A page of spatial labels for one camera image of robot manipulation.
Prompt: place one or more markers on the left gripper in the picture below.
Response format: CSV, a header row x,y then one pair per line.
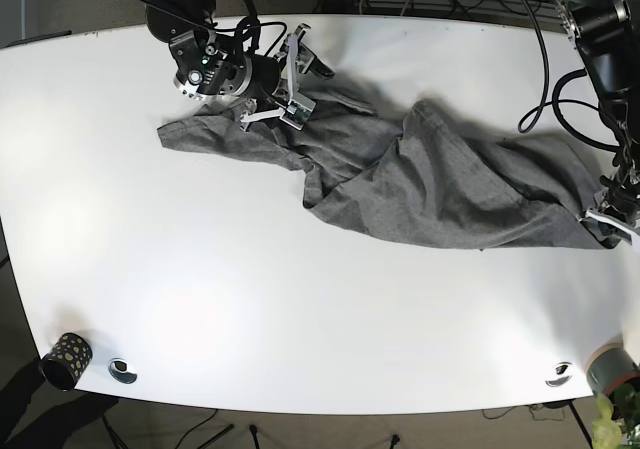
x,y
614,216

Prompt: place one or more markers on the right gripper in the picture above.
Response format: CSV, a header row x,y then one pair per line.
x,y
309,63

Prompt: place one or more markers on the grey T-shirt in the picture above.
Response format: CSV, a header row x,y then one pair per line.
x,y
423,179

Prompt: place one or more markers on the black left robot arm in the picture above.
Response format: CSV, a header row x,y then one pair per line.
x,y
605,39

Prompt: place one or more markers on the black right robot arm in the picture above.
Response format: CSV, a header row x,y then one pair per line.
x,y
218,62

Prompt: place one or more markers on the grey plant pot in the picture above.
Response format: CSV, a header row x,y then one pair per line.
x,y
609,367

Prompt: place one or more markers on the right silver table grommet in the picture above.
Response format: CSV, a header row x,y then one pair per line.
x,y
559,375

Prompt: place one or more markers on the silver table grommet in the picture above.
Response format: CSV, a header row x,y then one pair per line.
x,y
121,371
559,375

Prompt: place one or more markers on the green plant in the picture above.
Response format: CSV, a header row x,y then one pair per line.
x,y
617,426

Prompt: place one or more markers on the left silver table grommet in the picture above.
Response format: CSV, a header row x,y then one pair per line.
x,y
121,371

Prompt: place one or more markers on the black gold spotted cup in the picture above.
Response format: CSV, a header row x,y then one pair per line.
x,y
66,362

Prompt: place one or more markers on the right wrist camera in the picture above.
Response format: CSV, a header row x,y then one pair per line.
x,y
298,111

